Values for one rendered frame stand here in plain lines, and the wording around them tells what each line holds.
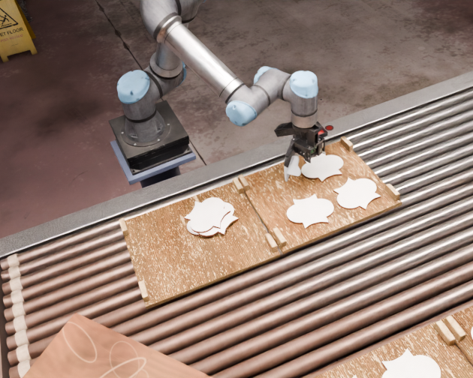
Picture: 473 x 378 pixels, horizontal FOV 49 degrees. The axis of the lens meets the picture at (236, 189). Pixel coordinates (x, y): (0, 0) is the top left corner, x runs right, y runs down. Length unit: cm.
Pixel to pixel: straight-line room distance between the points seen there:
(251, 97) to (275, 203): 39
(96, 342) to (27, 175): 240
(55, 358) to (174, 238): 50
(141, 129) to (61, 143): 190
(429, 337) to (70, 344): 88
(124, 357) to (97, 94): 306
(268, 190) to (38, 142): 245
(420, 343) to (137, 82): 121
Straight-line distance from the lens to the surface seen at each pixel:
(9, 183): 365
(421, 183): 178
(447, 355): 140
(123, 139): 199
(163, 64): 185
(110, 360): 132
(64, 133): 388
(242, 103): 142
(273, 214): 163
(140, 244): 164
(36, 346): 157
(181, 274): 153
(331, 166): 177
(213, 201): 166
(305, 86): 143
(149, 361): 129
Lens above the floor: 214
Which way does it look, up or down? 44 degrees down
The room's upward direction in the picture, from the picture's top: 9 degrees counter-clockwise
